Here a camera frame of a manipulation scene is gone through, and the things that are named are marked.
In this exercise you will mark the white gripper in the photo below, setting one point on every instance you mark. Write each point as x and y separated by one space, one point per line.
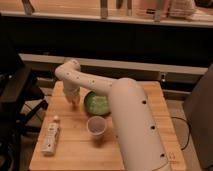
72 92

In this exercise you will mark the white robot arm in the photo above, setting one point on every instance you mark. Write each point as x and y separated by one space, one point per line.
139 140

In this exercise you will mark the green ceramic bowl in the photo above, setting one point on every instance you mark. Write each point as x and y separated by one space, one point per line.
96 104

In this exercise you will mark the white paper cup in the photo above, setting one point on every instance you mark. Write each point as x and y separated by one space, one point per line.
96 125

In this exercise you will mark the black stand at left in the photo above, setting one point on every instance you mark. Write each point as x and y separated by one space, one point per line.
20 100

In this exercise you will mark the white plastic bottle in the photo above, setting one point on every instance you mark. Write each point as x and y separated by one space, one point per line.
51 137

